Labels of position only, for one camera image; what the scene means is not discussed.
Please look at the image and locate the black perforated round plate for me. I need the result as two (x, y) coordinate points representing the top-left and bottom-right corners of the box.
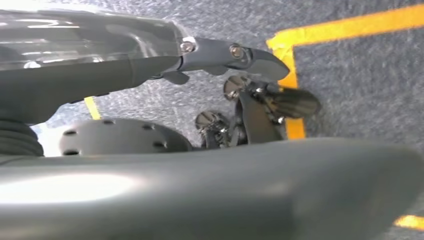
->
(58, 117), (194, 157)

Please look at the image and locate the yellow floor tape strip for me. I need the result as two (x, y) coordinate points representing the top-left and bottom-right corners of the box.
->
(393, 214), (424, 232)
(83, 96), (103, 121)

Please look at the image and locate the yellow floor tape square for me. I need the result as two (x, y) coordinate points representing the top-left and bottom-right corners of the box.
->
(265, 3), (424, 141)

